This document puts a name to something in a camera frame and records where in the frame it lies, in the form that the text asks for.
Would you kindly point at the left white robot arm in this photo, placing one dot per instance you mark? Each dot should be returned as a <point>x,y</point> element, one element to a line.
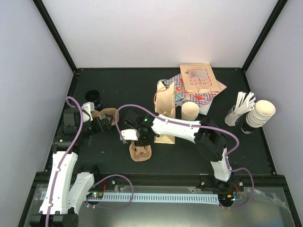
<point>63,199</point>

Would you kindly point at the pink cakes paper bag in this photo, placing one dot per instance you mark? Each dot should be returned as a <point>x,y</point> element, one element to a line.
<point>200,78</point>

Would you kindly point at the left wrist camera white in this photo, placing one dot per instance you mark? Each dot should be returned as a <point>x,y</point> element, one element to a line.
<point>87,110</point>

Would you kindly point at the small circuit board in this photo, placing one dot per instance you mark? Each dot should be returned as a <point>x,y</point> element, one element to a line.
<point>94,195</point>

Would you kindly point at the kraft paper bag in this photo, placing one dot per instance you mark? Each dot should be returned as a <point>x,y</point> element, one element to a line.
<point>164,102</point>

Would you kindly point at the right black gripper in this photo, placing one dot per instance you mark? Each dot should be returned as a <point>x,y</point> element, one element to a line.
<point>146,142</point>

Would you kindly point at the blue checkered paper bag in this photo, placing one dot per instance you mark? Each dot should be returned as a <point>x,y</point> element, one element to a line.
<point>182,95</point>

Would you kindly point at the white stirrer packets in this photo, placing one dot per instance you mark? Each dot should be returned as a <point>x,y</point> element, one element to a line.
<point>244,103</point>

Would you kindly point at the light blue cable duct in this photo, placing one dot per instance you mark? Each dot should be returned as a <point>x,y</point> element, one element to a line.
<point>157,198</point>

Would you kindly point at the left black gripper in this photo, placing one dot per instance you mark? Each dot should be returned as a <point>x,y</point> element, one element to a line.
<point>100,127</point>

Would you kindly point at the light blue paper bag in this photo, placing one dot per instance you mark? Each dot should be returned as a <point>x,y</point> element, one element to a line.
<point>203,109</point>

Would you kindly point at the brown pulp cup carrier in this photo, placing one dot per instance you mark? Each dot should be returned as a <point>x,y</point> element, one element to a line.
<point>140,154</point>

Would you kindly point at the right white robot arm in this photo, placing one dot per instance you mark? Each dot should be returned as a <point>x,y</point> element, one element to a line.
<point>209,140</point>

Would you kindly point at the clear stirrer holder cup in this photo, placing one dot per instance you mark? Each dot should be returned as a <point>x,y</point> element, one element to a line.
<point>232,117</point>

